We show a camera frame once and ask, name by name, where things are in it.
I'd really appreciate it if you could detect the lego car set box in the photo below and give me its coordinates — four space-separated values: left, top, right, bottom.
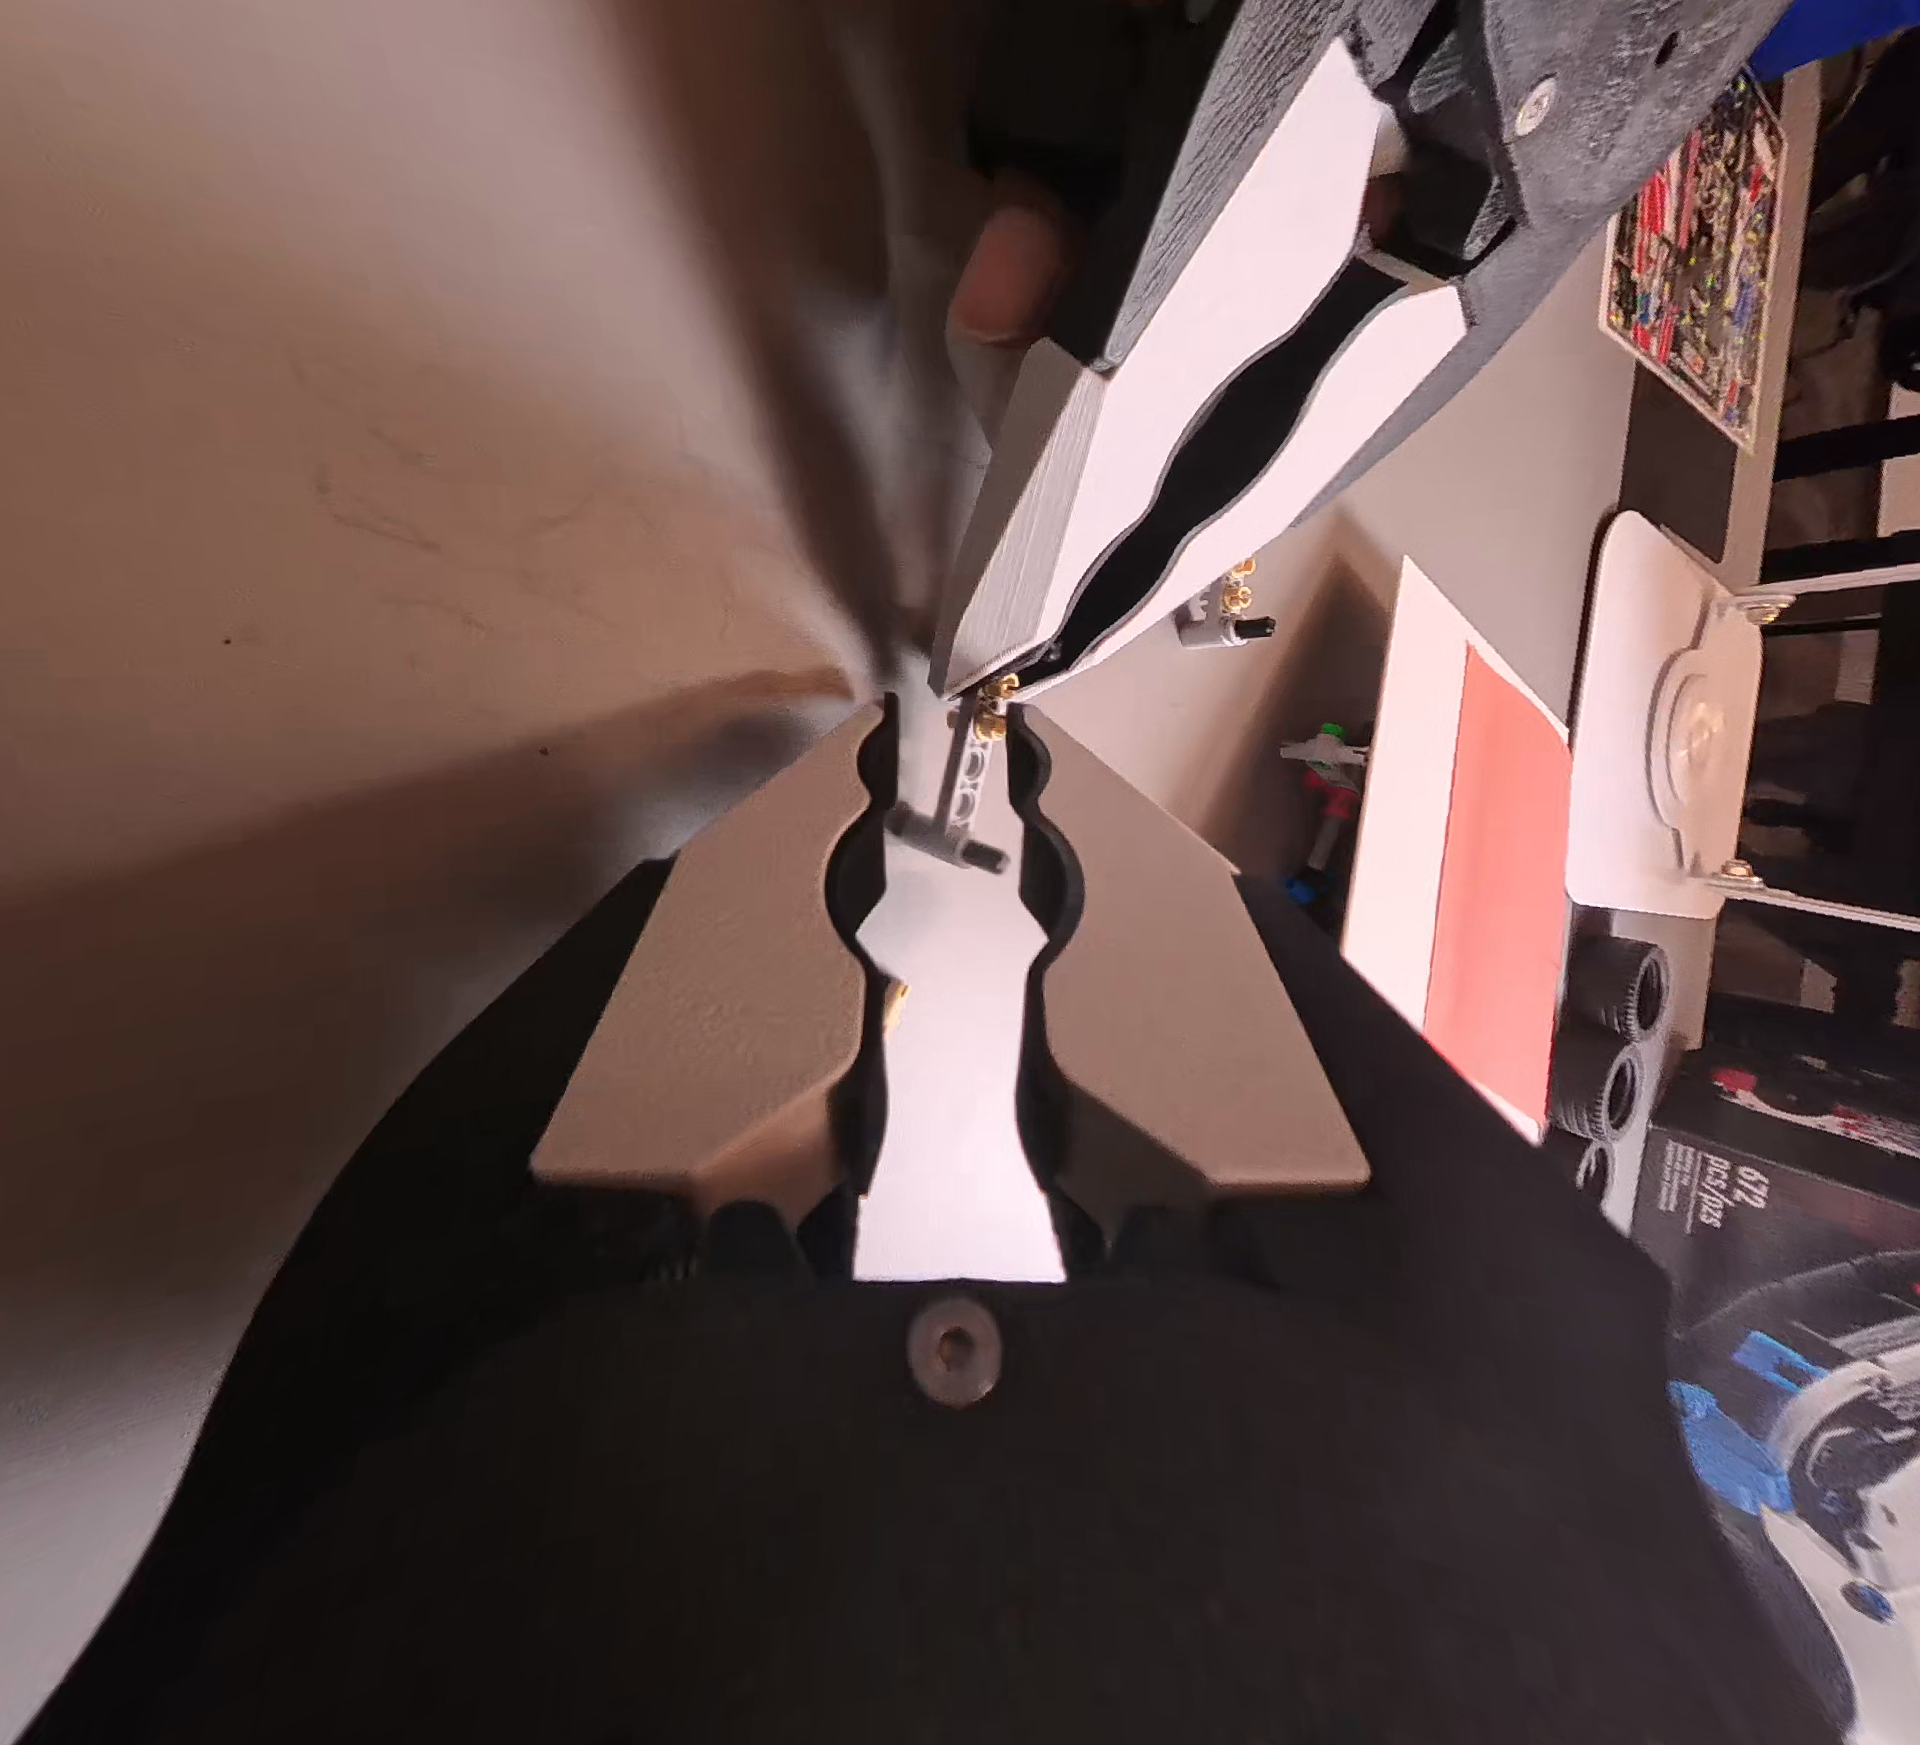
1626 1047 1920 1745

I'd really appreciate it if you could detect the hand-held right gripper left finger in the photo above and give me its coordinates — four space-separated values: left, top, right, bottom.
528 700 895 1277

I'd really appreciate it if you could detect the printed sticker sheet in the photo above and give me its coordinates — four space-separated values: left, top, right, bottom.
1599 65 1790 456

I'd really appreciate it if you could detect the white card with red panel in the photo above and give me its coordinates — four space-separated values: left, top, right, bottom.
1338 554 1577 1149

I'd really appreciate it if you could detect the person's left hand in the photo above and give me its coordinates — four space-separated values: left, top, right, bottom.
944 0 1333 352

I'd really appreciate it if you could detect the grey lego beam frame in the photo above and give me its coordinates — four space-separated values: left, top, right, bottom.
1173 557 1280 652
885 671 1025 876

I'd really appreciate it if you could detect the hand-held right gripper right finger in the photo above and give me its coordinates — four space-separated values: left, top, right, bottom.
1005 703 1373 1275

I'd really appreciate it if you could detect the lego car chassis assembly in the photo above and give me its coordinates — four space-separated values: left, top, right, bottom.
1279 719 1373 911

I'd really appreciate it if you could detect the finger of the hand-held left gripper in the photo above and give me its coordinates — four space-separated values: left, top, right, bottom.
926 38 1415 700
1050 279 1469 686

